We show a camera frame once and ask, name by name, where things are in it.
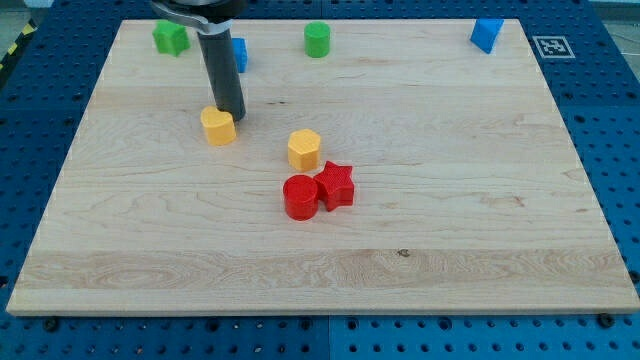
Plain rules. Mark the yellow heart block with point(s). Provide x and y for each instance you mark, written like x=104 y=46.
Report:
x=218 y=126

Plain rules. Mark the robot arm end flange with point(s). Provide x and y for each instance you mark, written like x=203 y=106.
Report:
x=208 y=17

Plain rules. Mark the red star block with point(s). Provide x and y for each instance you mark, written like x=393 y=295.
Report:
x=335 y=185

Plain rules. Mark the red cylinder block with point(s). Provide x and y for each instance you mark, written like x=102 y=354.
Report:
x=300 y=197

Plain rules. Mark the yellow hexagon block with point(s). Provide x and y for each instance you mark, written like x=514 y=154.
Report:
x=304 y=150

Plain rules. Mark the wooden board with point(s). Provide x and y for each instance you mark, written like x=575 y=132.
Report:
x=469 y=194

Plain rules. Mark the green cylinder block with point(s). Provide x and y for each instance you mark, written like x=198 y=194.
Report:
x=317 y=38

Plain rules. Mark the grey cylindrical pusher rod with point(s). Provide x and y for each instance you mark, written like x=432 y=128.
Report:
x=219 y=58

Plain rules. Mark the blue cube block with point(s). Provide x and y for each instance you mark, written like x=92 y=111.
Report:
x=240 y=53

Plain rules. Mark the green star block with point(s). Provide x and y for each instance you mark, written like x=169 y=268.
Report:
x=170 y=38

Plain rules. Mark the blue triangle block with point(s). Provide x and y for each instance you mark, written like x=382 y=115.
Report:
x=485 y=33

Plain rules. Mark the fiducial marker tag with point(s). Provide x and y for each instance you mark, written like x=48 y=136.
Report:
x=553 y=47

